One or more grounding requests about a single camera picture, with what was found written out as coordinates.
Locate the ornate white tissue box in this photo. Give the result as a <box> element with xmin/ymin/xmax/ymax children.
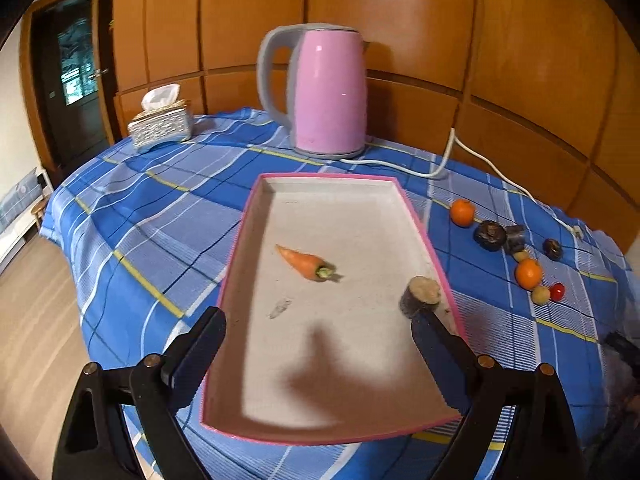
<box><xmin>126</xmin><ymin>100</ymin><xmax>194</xmax><ymax>153</ymax></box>

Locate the white low cabinet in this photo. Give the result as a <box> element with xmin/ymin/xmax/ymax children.
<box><xmin>0</xmin><ymin>167</ymin><xmax>53</xmax><ymax>271</ymax></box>

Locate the pink electric kettle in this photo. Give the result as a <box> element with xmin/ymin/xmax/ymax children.
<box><xmin>256</xmin><ymin>23</ymin><xmax>371</xmax><ymax>153</ymax></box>

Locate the dark door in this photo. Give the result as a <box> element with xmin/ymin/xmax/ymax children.
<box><xmin>30</xmin><ymin>0</ymin><xmax>118</xmax><ymax>171</ymax></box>

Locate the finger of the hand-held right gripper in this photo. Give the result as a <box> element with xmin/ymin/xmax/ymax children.
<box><xmin>604</xmin><ymin>331</ymin><xmax>640</xmax><ymax>381</ymax></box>

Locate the wooden wardrobe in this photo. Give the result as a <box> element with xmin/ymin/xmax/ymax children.
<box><xmin>97</xmin><ymin>0</ymin><xmax>640</xmax><ymax>256</ymax></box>

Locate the white tissue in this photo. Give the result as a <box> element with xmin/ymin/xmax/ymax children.
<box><xmin>141</xmin><ymin>83</ymin><xmax>181</xmax><ymax>111</ymax></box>

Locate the orange tangerine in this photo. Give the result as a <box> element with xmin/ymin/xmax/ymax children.
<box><xmin>515</xmin><ymin>258</ymin><xmax>544</xmax><ymax>290</ymax></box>
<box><xmin>449</xmin><ymin>198</ymin><xmax>475</xmax><ymax>228</ymax></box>

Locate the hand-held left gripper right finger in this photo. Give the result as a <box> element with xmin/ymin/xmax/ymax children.
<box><xmin>410</xmin><ymin>307</ymin><xmax>586</xmax><ymax>480</ymax></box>

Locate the orange carrot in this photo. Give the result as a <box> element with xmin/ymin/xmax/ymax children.
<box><xmin>276</xmin><ymin>244</ymin><xmax>341</xmax><ymax>283</ymax></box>

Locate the white power cable with plug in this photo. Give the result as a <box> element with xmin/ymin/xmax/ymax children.
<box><xmin>341</xmin><ymin>127</ymin><xmax>585</xmax><ymax>239</ymax></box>

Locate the blue plaid tablecloth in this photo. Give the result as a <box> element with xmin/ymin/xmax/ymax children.
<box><xmin>39</xmin><ymin>106</ymin><xmax>633</xmax><ymax>480</ymax></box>

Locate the dark sugarcane stub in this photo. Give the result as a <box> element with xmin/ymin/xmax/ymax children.
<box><xmin>398</xmin><ymin>276</ymin><xmax>443</xmax><ymax>320</ymax></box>

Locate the pink-rimmed white tray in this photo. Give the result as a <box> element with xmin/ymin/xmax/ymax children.
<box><xmin>200</xmin><ymin>172</ymin><xmax>470</xmax><ymax>447</ymax></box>

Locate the small wooden stool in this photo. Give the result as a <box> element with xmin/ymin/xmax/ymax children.
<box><xmin>31</xmin><ymin>199</ymin><xmax>51</xmax><ymax>233</ymax></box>

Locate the grey kettle base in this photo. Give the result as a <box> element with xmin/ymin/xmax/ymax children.
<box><xmin>291</xmin><ymin>137</ymin><xmax>371</xmax><ymax>161</ymax></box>

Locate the dark sugarcane piece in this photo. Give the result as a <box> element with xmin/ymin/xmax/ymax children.
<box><xmin>504</xmin><ymin>225</ymin><xmax>526</xmax><ymax>254</ymax></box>

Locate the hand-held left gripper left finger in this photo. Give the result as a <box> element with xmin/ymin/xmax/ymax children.
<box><xmin>52</xmin><ymin>306</ymin><xmax>228</xmax><ymax>480</ymax></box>

